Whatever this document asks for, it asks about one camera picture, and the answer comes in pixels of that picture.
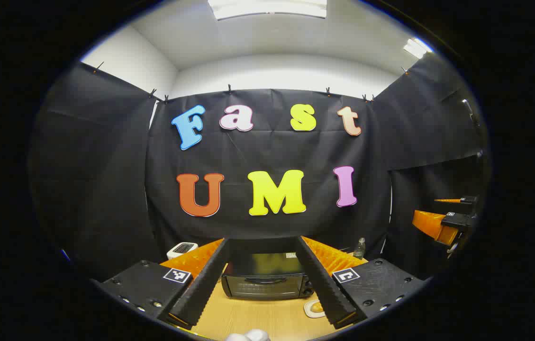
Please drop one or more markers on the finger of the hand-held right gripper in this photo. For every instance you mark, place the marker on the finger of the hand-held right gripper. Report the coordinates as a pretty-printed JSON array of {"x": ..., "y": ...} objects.
[
  {"x": 457, "y": 220},
  {"x": 467, "y": 199}
]

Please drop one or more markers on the black electric oven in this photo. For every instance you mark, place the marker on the black electric oven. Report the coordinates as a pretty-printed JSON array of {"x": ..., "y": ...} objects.
[{"x": 262, "y": 282}]

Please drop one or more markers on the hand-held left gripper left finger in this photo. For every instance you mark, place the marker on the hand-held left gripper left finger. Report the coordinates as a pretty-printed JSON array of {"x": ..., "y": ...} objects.
[{"x": 203, "y": 284}]

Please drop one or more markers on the clear plastic water bottle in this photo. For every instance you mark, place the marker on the clear plastic water bottle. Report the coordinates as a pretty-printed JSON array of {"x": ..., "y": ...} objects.
[{"x": 359, "y": 250}]

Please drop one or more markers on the golden bread bun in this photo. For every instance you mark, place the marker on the golden bread bun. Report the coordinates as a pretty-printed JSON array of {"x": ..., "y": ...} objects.
[{"x": 316, "y": 307}]

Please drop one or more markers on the small ceiling light panel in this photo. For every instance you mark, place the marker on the small ceiling light panel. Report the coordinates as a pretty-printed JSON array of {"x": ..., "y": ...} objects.
[{"x": 416, "y": 47}]

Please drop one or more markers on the white toaster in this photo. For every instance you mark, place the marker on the white toaster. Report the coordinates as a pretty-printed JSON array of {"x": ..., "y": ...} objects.
[{"x": 182, "y": 249}]

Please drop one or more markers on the large ceiling light panel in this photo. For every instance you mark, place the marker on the large ceiling light panel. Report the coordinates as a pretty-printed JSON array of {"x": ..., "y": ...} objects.
[{"x": 267, "y": 8}]

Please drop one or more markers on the white square plate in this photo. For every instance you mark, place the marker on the white square plate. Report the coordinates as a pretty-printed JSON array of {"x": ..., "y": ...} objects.
[{"x": 308, "y": 310}]

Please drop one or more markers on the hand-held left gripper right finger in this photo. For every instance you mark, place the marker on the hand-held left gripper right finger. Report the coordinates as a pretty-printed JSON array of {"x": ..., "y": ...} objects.
[{"x": 324, "y": 284}]

